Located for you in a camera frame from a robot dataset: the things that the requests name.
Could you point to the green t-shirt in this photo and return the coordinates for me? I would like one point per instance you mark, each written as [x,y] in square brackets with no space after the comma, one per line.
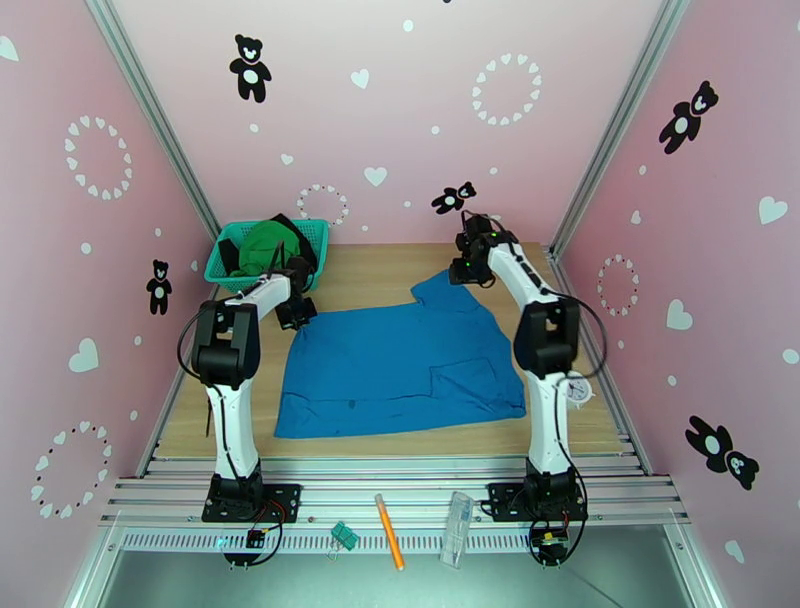
[262,250]

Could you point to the black garment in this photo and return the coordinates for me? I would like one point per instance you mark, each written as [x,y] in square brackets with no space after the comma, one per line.
[306,250]

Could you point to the white alarm clock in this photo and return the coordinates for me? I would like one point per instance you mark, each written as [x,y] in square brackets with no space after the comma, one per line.
[580,390]

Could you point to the teal plastic basket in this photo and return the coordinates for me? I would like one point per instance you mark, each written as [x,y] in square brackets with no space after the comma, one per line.
[315,234]

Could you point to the aluminium base frame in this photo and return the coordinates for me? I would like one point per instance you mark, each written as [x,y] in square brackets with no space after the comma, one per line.
[406,481]

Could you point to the upside down bear sticker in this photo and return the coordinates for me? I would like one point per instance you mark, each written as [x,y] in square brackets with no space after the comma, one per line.
[744,472]

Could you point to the small black circuit board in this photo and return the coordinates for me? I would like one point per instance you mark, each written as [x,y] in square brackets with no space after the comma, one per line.
[254,539]

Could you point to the clear plastic case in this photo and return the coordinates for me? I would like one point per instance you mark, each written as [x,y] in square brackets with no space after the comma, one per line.
[456,531]

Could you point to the small upright bear sticker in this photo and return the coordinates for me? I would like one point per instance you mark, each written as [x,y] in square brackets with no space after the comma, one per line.
[164,305]

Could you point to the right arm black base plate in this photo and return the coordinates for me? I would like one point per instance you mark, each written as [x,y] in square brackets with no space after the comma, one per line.
[506,497]

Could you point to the green binder clip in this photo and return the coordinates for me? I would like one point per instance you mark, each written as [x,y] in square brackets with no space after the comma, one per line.
[350,542]
[340,530]

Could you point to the blue t-shirt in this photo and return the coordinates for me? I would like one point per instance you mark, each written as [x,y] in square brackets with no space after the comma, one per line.
[387,362]

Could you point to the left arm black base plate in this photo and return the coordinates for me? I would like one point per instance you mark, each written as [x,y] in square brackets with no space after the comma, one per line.
[281,497]

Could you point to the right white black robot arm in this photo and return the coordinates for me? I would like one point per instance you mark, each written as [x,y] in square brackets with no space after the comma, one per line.
[550,425]

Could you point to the large tilted bear sticker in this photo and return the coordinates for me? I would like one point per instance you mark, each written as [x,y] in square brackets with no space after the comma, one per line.
[670,144]

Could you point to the orange pen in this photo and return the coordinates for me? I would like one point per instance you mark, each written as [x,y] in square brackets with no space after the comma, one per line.
[389,531]

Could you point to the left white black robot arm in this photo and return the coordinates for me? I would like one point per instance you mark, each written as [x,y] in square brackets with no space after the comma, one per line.
[234,425]

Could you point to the aluminium frame post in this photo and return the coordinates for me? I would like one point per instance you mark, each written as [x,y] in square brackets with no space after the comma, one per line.
[156,119]
[620,119]

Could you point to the circuit board with yellow connector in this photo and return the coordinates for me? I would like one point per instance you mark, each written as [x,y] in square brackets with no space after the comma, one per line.
[550,542]

